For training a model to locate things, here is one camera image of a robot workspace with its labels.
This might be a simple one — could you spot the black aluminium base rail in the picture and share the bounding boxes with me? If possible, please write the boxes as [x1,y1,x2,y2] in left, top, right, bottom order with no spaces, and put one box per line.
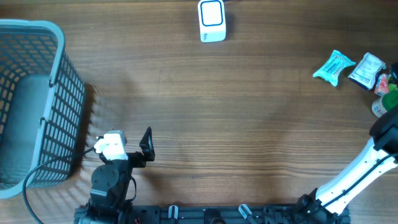
[73,204,351,224]

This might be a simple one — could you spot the grey plastic mesh basket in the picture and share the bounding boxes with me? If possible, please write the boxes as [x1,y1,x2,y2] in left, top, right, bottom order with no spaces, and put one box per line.
[1,19,86,199]

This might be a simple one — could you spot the teal wet wipes pack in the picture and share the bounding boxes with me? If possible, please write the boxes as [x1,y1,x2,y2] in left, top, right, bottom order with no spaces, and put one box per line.
[313,50,356,87]

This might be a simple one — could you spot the white paper tissue pack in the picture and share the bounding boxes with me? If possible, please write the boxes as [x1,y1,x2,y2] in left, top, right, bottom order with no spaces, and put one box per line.
[348,52,386,90]

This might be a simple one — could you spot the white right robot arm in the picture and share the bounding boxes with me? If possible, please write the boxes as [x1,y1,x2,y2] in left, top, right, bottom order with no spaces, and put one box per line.
[290,91,397,223]

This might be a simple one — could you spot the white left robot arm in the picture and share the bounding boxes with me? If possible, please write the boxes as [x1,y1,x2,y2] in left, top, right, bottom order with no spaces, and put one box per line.
[74,127,155,224]

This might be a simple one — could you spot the red Kleenex tissue pack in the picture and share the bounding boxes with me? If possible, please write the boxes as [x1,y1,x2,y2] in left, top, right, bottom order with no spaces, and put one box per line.
[374,73,389,96]

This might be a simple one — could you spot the black left camera cable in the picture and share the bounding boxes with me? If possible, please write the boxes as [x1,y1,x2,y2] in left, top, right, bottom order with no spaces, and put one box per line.
[21,147,96,224]

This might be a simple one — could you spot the green lid plastic jar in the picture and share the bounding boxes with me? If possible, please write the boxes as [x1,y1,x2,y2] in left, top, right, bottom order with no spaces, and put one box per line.
[371,91,398,118]

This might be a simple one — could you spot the white barcode scanner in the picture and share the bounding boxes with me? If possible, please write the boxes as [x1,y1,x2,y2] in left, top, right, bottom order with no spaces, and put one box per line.
[197,0,226,43]

